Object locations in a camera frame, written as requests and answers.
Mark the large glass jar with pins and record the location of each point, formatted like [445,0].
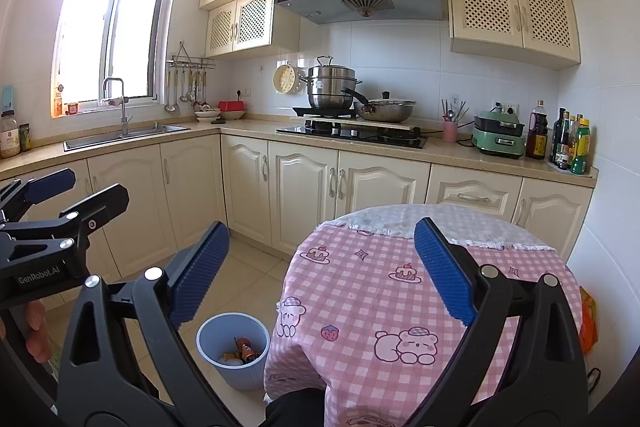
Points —
[9,137]

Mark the person's left hand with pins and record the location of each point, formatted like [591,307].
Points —
[39,332]

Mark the hanging utensil rack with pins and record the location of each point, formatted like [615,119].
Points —
[190,64]

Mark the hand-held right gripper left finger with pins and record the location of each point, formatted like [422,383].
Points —
[197,277]

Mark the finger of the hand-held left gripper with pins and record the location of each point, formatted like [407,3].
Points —
[50,186]
[107,202]

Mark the steel steamer pot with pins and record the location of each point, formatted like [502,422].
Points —
[330,89]

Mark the red box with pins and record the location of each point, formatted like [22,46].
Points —
[232,107]

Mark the double wall outlet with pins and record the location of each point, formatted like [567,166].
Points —
[505,107]

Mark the black induction cooker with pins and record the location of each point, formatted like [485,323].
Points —
[320,112]

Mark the black gas stove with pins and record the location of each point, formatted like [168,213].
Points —
[350,137]

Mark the pink utensil holder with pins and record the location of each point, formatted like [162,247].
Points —
[449,131]

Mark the green electric cooker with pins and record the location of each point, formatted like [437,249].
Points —
[500,139]

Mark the soy sauce bottle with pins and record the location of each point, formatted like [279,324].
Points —
[536,139]

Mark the blue trash bin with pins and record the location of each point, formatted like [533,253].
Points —
[235,372]

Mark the single wall outlet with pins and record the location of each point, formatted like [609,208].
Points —
[241,92]

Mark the cream lattice door cabinet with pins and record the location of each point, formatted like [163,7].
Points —
[515,9]
[245,24]

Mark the green plastic bottle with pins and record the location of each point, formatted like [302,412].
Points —
[581,152]

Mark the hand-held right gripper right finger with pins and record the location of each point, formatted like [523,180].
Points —
[445,272]

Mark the kitchen window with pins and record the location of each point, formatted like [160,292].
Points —
[107,22]

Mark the dark glass bottle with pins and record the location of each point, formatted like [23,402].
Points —
[556,142]
[566,147]

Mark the orange bag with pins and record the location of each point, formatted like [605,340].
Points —
[587,319]

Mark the person's dark trouser leg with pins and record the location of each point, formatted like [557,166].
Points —
[295,409]

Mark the steel sink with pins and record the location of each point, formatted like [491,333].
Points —
[125,137]

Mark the cream steamer tray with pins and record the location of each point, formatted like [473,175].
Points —
[286,79]

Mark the steel faucet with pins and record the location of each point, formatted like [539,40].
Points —
[123,117]

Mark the small jar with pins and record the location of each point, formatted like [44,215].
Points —
[25,138]

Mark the steel wok with lid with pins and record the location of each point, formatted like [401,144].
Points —
[390,109]

